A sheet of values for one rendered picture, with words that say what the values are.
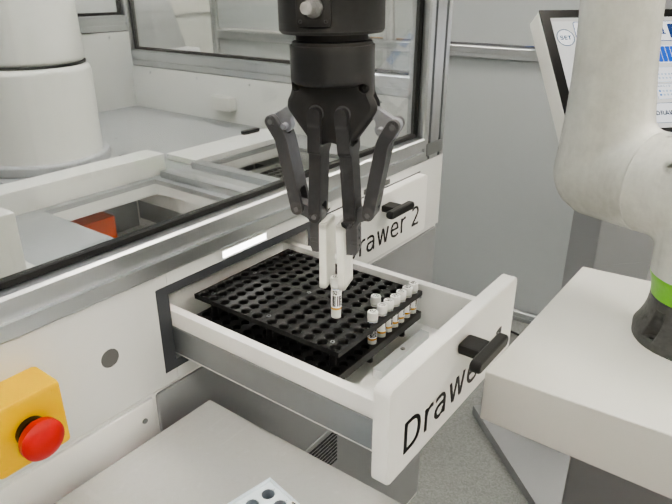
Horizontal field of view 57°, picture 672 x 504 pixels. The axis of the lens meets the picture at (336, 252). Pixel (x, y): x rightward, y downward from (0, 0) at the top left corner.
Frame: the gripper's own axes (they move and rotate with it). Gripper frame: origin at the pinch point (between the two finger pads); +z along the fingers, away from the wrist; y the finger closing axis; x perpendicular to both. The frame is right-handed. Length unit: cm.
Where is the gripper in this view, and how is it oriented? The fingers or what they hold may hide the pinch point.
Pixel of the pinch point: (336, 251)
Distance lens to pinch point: 61.5
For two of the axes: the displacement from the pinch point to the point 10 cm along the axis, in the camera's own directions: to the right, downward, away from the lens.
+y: 9.5, 1.1, -2.9
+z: 0.2, 9.2, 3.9
